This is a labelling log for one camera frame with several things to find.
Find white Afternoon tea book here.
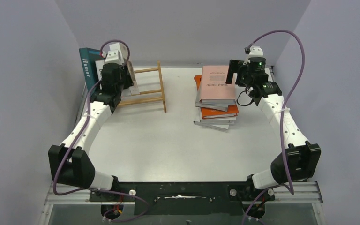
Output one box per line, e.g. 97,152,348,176
109,42,140,97

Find pink book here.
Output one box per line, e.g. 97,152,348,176
197,65,236,105

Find teal Humor book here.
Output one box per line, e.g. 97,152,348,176
78,47,103,91

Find grey book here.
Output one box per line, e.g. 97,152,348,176
195,102,229,112
193,117,236,131

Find orange book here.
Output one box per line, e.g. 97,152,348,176
194,75,239,119

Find white Decorate Furniture book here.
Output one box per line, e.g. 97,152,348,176
95,60,105,81

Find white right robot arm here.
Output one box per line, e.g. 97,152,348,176
226,57,321,200

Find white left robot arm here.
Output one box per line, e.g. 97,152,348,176
48,63,131,191

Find wooden book rack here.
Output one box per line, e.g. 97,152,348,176
119,60,167,113

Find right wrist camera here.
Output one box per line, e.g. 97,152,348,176
243,45,263,65

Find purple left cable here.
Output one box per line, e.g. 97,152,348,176
52,39,151,224

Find purple cable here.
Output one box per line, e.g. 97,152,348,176
241,29,306,225
52,39,151,224

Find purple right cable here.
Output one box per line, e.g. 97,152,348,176
241,29,306,225

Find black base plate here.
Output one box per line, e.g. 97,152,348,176
89,181,276,216

